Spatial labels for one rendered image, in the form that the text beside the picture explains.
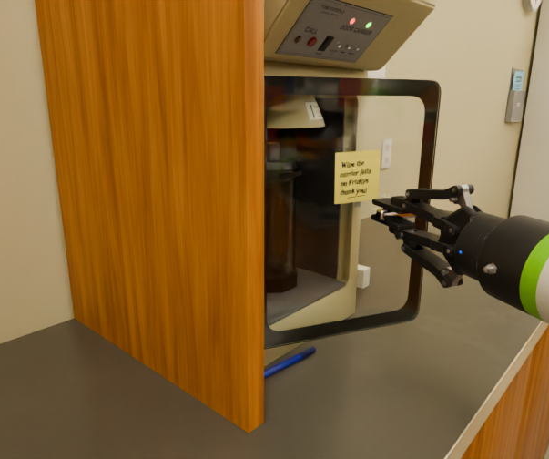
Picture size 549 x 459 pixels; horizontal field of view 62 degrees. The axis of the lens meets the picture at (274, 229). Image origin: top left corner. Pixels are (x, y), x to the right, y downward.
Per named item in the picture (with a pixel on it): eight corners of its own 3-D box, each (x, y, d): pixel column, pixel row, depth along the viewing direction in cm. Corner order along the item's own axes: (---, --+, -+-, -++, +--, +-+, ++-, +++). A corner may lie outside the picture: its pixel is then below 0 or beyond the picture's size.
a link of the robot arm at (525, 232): (521, 233, 40) (505, 327, 43) (609, 221, 44) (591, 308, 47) (470, 217, 46) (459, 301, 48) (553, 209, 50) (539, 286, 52)
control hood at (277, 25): (238, 57, 58) (237, -30, 55) (369, 71, 81) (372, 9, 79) (310, 52, 51) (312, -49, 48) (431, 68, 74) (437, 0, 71)
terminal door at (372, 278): (251, 349, 70) (249, 75, 59) (415, 318, 80) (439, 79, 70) (252, 351, 69) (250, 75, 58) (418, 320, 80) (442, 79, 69)
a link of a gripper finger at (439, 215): (452, 239, 53) (454, 227, 53) (396, 209, 63) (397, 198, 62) (478, 235, 55) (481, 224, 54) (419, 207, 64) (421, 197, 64)
